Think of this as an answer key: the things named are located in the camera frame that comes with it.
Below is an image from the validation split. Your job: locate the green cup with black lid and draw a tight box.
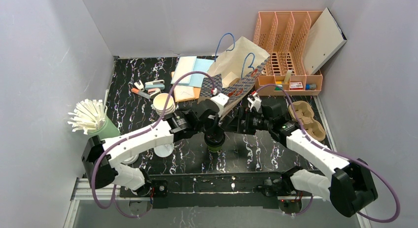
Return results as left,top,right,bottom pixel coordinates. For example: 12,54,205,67
204,130,225,152

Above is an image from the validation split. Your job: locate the stack of white paper cups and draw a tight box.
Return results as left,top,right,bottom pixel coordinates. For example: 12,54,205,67
152,93,176,115

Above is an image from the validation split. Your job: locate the blue checkered paper bag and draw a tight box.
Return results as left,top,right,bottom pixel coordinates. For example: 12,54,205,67
207,37,270,117

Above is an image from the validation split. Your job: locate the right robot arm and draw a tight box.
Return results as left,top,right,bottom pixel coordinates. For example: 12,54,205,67
221,106,378,217

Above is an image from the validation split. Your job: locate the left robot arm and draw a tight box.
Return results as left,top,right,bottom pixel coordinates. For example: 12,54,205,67
82,94,228,191

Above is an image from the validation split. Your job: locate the red white small box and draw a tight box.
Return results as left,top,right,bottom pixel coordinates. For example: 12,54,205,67
289,82,304,90

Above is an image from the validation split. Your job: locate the light blue envelope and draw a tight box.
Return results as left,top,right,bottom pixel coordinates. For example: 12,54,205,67
171,56,214,88

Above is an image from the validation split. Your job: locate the clear plastic cup lid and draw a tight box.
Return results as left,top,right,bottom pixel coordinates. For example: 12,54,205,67
154,143,174,158

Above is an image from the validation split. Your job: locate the pink white mini stapler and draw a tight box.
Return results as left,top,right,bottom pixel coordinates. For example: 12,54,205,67
147,88,161,99

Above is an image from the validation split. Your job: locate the white staple remover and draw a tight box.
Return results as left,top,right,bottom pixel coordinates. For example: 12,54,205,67
134,80,144,91

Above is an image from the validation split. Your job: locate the peach desk file organizer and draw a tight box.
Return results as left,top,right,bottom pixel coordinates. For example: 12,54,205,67
253,11,323,96

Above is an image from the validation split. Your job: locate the white board binder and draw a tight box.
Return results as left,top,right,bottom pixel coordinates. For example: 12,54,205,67
302,8,347,75

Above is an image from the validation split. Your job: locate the green cup of straws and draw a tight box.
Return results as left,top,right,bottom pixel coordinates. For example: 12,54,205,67
67,99,120,139

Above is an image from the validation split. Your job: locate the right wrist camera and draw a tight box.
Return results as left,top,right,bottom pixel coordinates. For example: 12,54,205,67
247,91,261,113

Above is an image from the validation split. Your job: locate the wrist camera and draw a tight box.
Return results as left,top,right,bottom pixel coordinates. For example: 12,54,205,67
247,91,261,113
210,88,229,117

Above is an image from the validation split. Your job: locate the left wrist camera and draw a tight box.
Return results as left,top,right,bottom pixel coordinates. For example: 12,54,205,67
210,88,229,117

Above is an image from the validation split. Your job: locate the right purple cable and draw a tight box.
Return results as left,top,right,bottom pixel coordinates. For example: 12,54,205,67
251,84,401,223

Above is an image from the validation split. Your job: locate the purple cable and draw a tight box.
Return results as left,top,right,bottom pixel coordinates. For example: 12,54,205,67
91,71,218,219
251,84,401,223

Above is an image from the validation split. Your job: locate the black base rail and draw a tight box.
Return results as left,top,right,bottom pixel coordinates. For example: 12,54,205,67
119,174,304,209

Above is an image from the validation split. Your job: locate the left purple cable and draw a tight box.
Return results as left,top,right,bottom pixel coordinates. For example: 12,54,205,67
91,71,218,219

